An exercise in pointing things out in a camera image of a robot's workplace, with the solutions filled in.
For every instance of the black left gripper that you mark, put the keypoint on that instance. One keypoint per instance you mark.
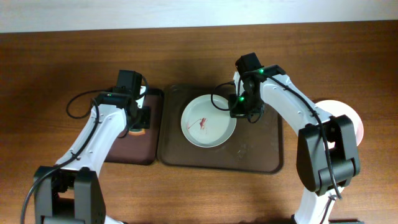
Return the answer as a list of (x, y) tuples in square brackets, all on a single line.
[(144, 122)]

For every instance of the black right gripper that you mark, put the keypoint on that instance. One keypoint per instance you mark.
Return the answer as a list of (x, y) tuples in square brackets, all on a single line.
[(235, 111)]

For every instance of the green and orange sponge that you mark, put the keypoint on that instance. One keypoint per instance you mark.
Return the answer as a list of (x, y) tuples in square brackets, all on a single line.
[(136, 132)]

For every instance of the white plate with red streak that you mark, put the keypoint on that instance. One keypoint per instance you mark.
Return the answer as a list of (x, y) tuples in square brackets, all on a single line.
[(204, 123)]

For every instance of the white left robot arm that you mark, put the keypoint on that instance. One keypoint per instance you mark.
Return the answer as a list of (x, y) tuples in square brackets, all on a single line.
[(69, 191)]

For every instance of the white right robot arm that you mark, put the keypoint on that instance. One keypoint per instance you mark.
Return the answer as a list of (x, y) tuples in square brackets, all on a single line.
[(327, 151)]

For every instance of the small black sponge tray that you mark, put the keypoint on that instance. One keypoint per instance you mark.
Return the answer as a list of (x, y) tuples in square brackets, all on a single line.
[(140, 150)]

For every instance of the large brown serving tray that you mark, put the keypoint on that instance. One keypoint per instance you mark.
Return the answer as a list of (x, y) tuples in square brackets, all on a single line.
[(254, 147)]

